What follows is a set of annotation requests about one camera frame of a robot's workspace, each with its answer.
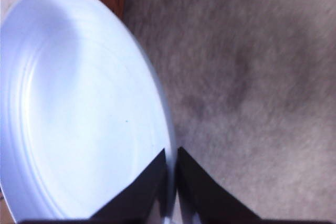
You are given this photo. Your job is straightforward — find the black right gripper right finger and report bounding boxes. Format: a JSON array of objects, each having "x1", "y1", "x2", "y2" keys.
[{"x1": 176, "y1": 147, "x2": 288, "y2": 224}]

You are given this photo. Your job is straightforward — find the blue round plate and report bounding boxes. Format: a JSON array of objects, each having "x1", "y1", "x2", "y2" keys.
[{"x1": 0, "y1": 0, "x2": 176, "y2": 220}]

